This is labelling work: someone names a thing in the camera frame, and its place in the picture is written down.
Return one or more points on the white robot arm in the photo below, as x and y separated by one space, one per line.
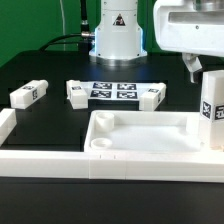
191 27

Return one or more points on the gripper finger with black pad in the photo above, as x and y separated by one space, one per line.
193 65

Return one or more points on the fiducial marker sheet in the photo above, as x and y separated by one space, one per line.
116 91

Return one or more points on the white U-shaped fence frame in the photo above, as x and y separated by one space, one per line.
199 167

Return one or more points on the white desk tabletop tray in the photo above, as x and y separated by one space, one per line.
141 131

